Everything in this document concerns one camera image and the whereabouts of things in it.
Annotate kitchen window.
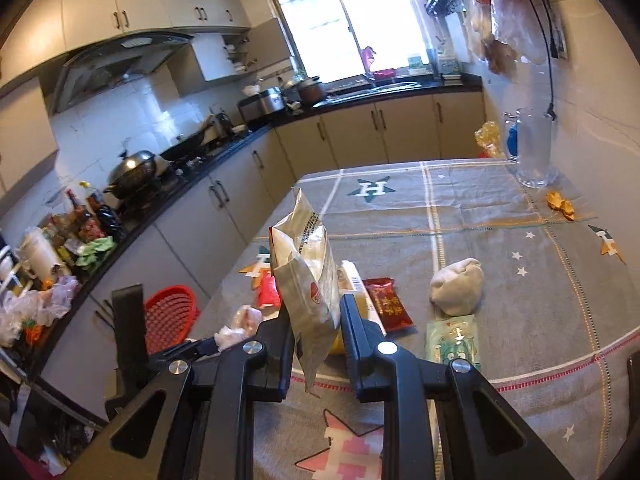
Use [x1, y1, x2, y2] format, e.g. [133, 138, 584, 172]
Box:
[252, 0, 453, 86]

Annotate dark kettle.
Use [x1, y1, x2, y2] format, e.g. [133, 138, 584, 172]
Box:
[212, 112, 235, 140]

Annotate wall socket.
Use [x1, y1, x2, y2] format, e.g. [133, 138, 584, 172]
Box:
[547, 25, 568, 58]

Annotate clear plastic pitcher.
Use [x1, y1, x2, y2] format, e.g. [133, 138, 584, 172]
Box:
[501, 107, 559, 189]

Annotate silver snack bag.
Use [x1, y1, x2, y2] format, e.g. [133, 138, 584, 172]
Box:
[269, 187, 342, 400]

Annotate green cloth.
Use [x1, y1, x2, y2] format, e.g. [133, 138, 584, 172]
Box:
[75, 236, 117, 271]

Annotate crumpled clear plastic bags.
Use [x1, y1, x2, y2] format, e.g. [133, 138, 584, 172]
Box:
[0, 275, 81, 346]

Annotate hanging plastic bags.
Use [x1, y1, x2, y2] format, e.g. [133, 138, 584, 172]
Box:
[462, 0, 551, 76]

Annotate yellow plastic bag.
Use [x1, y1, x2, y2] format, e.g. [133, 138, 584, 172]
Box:
[474, 121, 506, 158]

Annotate red torn carton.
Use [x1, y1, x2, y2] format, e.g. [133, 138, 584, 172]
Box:
[256, 275, 282, 311]

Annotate orange peel pieces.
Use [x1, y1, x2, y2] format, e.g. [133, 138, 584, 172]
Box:
[546, 191, 576, 222]

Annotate red plastic basket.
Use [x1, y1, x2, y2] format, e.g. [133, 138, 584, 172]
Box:
[144, 285, 202, 356]

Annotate silver rice cooker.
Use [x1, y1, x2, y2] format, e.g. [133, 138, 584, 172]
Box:
[237, 86, 287, 122]

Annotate black gas stove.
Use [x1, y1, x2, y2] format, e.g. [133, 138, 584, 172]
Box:
[117, 145, 251, 211]

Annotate dark red snack packet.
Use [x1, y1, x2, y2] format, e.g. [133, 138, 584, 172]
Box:
[361, 277, 417, 337]

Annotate black chair back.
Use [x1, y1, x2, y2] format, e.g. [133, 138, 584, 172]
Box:
[626, 354, 640, 413]

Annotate beige base cabinets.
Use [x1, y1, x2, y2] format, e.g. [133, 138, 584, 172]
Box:
[30, 91, 488, 391]

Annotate teal white box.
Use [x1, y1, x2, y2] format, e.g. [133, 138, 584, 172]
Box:
[439, 50, 461, 78]

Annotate steel wok with lid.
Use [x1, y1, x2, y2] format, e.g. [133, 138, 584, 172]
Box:
[102, 149, 168, 198]

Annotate red label sauce bottle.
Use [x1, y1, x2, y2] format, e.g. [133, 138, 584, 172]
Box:
[65, 187, 93, 231]

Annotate black power cable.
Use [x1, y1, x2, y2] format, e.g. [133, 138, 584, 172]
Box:
[527, 0, 558, 121]

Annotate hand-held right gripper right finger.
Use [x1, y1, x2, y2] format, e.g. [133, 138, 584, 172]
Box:
[339, 294, 576, 480]

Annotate black range hood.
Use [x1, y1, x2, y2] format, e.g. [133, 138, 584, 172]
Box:
[50, 32, 196, 113]

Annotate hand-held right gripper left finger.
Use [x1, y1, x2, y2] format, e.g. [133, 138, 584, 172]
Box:
[65, 305, 296, 480]

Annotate teal tissue pack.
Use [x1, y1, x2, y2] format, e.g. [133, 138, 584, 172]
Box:
[425, 314, 482, 373]

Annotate black kitchen countertop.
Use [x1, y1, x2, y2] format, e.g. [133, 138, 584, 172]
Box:
[0, 77, 483, 356]

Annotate grey patterned tablecloth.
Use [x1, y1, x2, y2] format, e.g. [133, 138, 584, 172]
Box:
[190, 159, 640, 480]

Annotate black frying pan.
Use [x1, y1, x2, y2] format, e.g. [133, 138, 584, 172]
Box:
[159, 127, 221, 162]

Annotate dark cooking pot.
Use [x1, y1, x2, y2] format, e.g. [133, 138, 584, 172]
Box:
[298, 76, 327, 106]

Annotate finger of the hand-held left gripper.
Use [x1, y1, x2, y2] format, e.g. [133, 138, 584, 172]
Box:
[185, 337, 223, 360]

